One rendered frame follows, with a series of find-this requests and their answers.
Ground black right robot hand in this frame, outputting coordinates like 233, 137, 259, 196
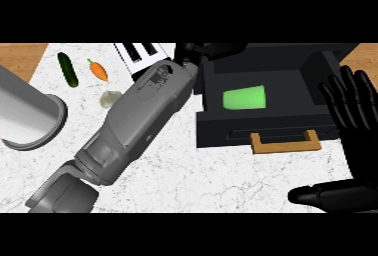
287, 65, 378, 214

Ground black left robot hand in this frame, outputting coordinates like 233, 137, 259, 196
173, 42, 250, 67

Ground dark grey open drawer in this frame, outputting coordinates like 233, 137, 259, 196
194, 42, 362, 125

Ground green cup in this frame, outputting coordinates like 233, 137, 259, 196
222, 84, 269, 111

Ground dark grey drawer front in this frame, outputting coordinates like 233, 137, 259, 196
195, 111, 343, 149

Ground white slotted toaster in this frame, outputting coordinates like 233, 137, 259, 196
112, 42, 177, 81

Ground orange carrot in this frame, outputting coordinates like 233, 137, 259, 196
86, 58, 111, 83

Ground pale garlic bulb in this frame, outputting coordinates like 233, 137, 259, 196
99, 90, 124, 109

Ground green cucumber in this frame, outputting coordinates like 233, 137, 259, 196
56, 51, 80, 89

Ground grey cylindrical pot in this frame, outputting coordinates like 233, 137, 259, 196
0, 64, 70, 152

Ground wooden drawer handle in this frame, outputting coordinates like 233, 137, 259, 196
250, 129, 324, 155

